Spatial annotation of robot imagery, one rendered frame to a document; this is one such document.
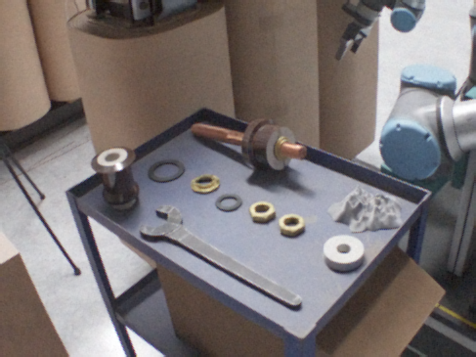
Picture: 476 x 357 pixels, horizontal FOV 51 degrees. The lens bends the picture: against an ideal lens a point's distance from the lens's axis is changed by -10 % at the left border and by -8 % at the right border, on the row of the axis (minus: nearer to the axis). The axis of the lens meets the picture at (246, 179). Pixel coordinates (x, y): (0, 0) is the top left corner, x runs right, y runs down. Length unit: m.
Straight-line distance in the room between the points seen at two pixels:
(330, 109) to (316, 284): 1.41
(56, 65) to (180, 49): 1.82
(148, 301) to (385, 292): 0.67
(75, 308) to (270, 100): 1.11
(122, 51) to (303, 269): 0.81
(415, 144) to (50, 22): 2.39
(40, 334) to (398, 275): 0.75
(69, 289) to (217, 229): 1.33
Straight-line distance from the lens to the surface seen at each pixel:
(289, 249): 0.99
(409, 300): 1.04
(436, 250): 1.83
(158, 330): 1.37
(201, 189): 1.14
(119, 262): 2.34
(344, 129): 2.32
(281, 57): 1.82
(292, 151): 1.10
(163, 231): 1.04
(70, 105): 3.49
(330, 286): 0.92
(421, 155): 1.19
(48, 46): 3.22
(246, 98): 1.86
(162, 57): 1.48
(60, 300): 2.26
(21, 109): 3.14
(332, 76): 2.19
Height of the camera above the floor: 1.55
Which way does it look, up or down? 35 degrees down
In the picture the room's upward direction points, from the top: 5 degrees counter-clockwise
